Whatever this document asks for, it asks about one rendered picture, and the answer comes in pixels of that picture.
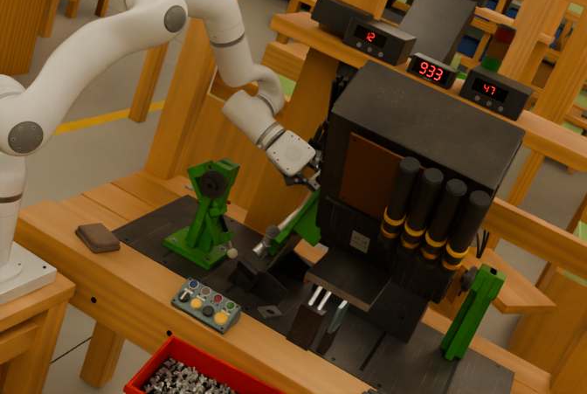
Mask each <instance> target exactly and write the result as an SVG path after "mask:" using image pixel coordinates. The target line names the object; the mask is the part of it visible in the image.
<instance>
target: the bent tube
mask: <svg viewBox="0 0 587 394"><path fill-rule="evenodd" d="M320 171H321V170H319V171H318V172H317V173H316V174H315V175H314V176H313V177H312V178H311V179H310V180H309V181H308V183H309V184H310V185H311V186H312V187H313V188H315V189H316V190H317V189H318V188H319V187H320V185H319V184H318V182H319V177H320ZM314 185H316V186H314ZM313 194H314V192H312V191H310V192H309V194H308V195H307V197H306V198H305V199H304V201H303V202H302V203H301V204H300V205H299V206H298V208H297V209H296V210H295V211H294V212H293V213H292V214H290V215H289V216H288V217H287V218H286V219H285V220H284V221H283V222H282V223H281V224H280V225H278V227H279V228H280V232H282V231H283V230H284V229H285V228H287V227H288V226H289V225H290V223H291V222H292V221H293V220H294V218H295V217H296V216H297V214H298V213H299V212H300V210H301V209H302V208H303V206H304V205H305V204H306V203H307V201H308V200H309V199H310V197H311V196H312V195H313ZM268 250H269V249H267V248H265V247H264V246H263V245H262V241H261V242H260V243H259V244H258V245H256V246H255V247H254V248H253V249H252V251H253V252H254V253H255V254H256V255H257V256H258V257H259V258H260V257H262V256H263V255H264V254H265V253H266V252H267V251H268Z"/></svg>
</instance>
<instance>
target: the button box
mask: <svg viewBox="0 0 587 394"><path fill-rule="evenodd" d="M193 280H194V279H192V278H191V277H189V278H188V279H187V280H186V281H185V283H184V284H183V285H182V287H181V288H180V289H179V291H178V292H177V293H176V295H175V296H174V297H173V299H172V300H171V303H170V304H171V305H173V306H175V307H177V308H179V309H181V310H182V311H184V312H185V313H186V314H188V315H190V316H192V317H194V318H195V319H197V320H199V321H200V322H202V323H204V324H205V325H207V326H209V327H210V328H213V329H214V330H216V331H217V332H218V333H220V334H222V335H223V334H225V333H226V332H227V331H228V330H229V329H230V328H231V327H232V326H234V325H235V324H236V323H237V322H238V320H239V318H240V316H241V307H240V306H239V305H238V304H237V303H235V302H233V301H231V300H229V299H227V298H225V297H224V296H223V295H221V294H220V295H221V296H222V300H221V301H220V302H216V301H214V296H215V295H217V294H219V293H217V292H215V291H214V290H212V289H210V288H209V287H208V288H209V289H210V293H209V294H207V295H204V294H202V289H203V288H205V287H207V286H205V285H204V284H202V283H200V282H198V281H197V280H196V281H197V283H198V285H197V287H195V288H192V287H190V282H191V281H193ZM182 291H187V292H188V293H189V294H190V298H189V299H188V300H187V301H180V300H179V298H178V295H179V293H180V292H182ZM193 299H199V300H200V301H201V307H200V308H193V307H192V306H191V301H192V300H193ZM229 301H231V302H233V303H234V305H235V307H234V308H233V309H228V308H227V307H226V304H227V302H229ZM206 306H212V307H213V309H214V312H213V314H212V315H209V316H208V315H205V314H204V308H205V307H206ZM218 312H224V313H226V315H227V321H226V323H224V324H218V323H216V321H215V315H216V314H217V313H218Z"/></svg>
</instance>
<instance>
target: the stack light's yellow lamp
mask: <svg viewBox="0 0 587 394"><path fill-rule="evenodd" d="M508 49H509V46H507V45H503V44H501V43H498V42H496V41H494V40H493V39H492V41H491V43H490V45H489V47H488V48H487V52H486V54H485V55H486V56H488V57H489V58H490V59H494V60H497V61H500V62H502V61H503V59H504V58H505V56H506V54H507V52H508Z"/></svg>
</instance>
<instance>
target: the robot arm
mask: <svg viewBox="0 0 587 394"><path fill-rule="evenodd" d="M119 2H120V4H121V6H122V7H123V8H124V9H125V10H126V11H125V12H123V13H120V14H117V15H114V16H111V17H105V18H101V19H97V20H94V21H92V22H90V23H88V24H86V25H84V26H83V27H81V28H80V29H78V30H77V31H76V32H74V33H73V35H71V36H70V37H69V38H68V39H66V40H65V41H64V42H63V43H62V44H61V45H60V46H59V47H58V48H57V49H56V50H55V51H54V52H53V53H52V54H51V56H50V57H49V58H48V60H46V62H45V64H44V66H43V68H42V70H41V72H40V73H39V75H38V76H37V78H36V79H35V80H34V81H33V83H32V84H31V85H30V86H29V87H28V88H27V89H26V90H25V89H24V87H23V86H22V85H21V84H20V83H18V82H17V81H16V80H15V79H13V78H11V77H9V76H7V75H3V74H0V282H5V281H7V280H11V279H13V278H15V277H16V276H18V275H19V274H20V273H21V272H22V270H23V268H24V255H23V254H22V253H21V251H20V250H19V249H18V248H17V247H15V246H14V245H13V244H12V242H13V238H14V234H15V230H16V226H17V218H18V214H19V210H20V205H21V202H22V197H23V194H24V186H25V181H26V162H25V156H27V155H30V154H32V153H34V152H36V151H37V150H39V149H41V148H42V147H43V146H44V145H45V144H46V143H47V142H48V141H49V140H50V138H51V137H52V135H53V134H54V133H55V131H56V130H57V128H58V127H59V124H60V123H61V122H62V121H63V119H64V117H65V116H66V114H67V112H68V110H69V108H70V107H71V105H72V104H73V103H74V101H75V100H76V98H77V97H78V96H79V94H80V93H81V92H82V91H83V89H84V88H85V87H86V86H87V85H88V84H89V83H90V82H91V81H92V80H93V79H95V78H96V77H97V76H98V75H100V74H101V73H103V72H104V71H105V70H106V69H108V67H110V66H111V65H112V64H113V63H115V62H116V61H118V60H119V59H122V58H124V57H126V56H128V55H129V54H132V53H135V52H139V51H143V50H147V49H150V48H154V47H157V46H159V45H163V44H165V43H167V42H169V41H170V40H171V39H172V38H174V37H175V36H177V35H178V34H179V33H180V32H181V31H182V29H183V28H184V26H185V25H186V23H187V19H188V17H194V18H200V19H203V21H204V27H205V30H206V32H207V35H208V39H209V41H210V44H211V49H212V51H213V55H214V58H215V60H216V63H217V66H218V70H219V73H220V76H221V78H222V80H223V82H224V83H225V84H226V85H227V86H230V87H238V86H243V85H246V84H248V83H251V82H253V81H257V84H258V87H259V91H258V93H257V94H256V95H255V96H253V97H252V96H250V95H249V94H248V93H247V92H246V91H244V90H239V91H237V92H236V93H235V94H233V95H232V96H231V97H230V99H229V100H228V101H226V103H225V104H224V106H223V108H222V114H223V115H224V116H225V117H227V118H228V119H229V120H230V121H231V122H232V123H233V124H234V125H235V126H236V127H237V128H238V129H239V130H240V131H241V132H243V133H244V134H245V135H246V136H247V137H248V138H249V139H250V140H251V141H252V142H253V143H254V144H255V145H256V146H257V147H258V148H259V149H261V150H262V151H266V152H265V155H266V157H267V158H268V160H269V161H270V162H271V164H272V165H273V166H274V167H275V169H276V170H278V171H279V173H280V174H281V175H282V176H283V177H284V180H285V183H286V186H291V185H294V184H302V185H304V184H305V185H306V186H307V187H308V188H309V189H310V190H311V191H312V192H316V189H315V188H313V187H312V186H311V185H310V184H309V183H308V181H309V180H310V179H307V178H305V176H304V175H303V174H302V173H301V171H302V170H303V169H304V168H305V167H306V166H308V167H309V168H311V169H312V170H314V172H315V174H316V173H317V172H318V171H319V170H320V169H319V168H318V163H319V159H320V158H321V151H320V150H317V149H313V148H312V147H311V146H310V145H309V144H307V143H306V142H305V141H303V140H302V139H301V138H300V137H299V136H298V135H296V134H294V133H293V132H291V131H289V130H287V131H284V128H283V127H282V126H281V125H280V124H279V123H278V122H277V121H276V120H275V119H274V118H273V117H274V116H275V115H276V114H277V113H278V112H279V111H280V110H281V109H282V108H283V107H284V105H285V96H284V93H283V89H282V85H281V83H280V79H279V77H278V75H277V74H276V73H275V72H274V71H273V70H272V69H270V68H268V67H266V66H263V65H261V64H257V63H254V62H253V61H252V55H251V52H250V48H249V45H248V41H247V37H246V34H245V27H244V24H243V20H242V17H241V14H240V10H239V7H238V1H237V0H119ZM314 156H315V159H314V160H313V157H314ZM295 177H296V178H295ZM294 178H295V179H294Z"/></svg>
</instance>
